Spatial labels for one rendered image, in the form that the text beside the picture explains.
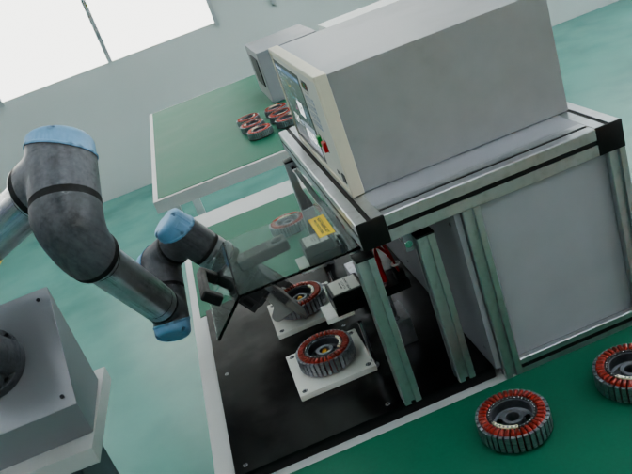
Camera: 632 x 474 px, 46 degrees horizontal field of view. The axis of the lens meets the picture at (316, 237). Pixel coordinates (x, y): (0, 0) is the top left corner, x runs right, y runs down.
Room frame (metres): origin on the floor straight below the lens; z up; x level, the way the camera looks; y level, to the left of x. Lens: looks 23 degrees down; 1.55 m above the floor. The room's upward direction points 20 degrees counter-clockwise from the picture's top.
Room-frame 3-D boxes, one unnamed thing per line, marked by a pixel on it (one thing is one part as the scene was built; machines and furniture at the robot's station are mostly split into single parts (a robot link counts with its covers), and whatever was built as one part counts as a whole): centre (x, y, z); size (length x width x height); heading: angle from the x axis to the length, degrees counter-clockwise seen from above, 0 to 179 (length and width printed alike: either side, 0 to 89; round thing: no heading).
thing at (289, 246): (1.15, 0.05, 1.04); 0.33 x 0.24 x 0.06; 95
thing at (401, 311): (1.22, -0.09, 0.80); 0.07 x 0.05 x 0.06; 5
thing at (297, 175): (1.34, -0.03, 1.03); 0.62 x 0.01 x 0.03; 5
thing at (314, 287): (1.45, 0.08, 0.80); 0.11 x 0.11 x 0.04
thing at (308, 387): (1.21, 0.06, 0.78); 0.15 x 0.15 x 0.01; 5
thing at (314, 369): (1.21, 0.06, 0.80); 0.11 x 0.11 x 0.04
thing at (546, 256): (1.04, -0.36, 0.91); 0.28 x 0.03 x 0.32; 95
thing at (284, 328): (1.45, 0.08, 0.78); 0.15 x 0.15 x 0.01; 5
